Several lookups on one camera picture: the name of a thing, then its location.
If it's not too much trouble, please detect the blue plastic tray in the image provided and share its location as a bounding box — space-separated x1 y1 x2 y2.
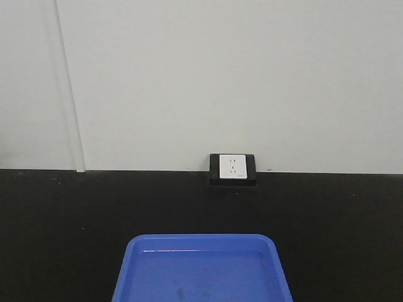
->
112 234 293 301

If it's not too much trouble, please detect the white wall power socket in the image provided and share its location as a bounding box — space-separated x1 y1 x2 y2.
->
219 154 247 179

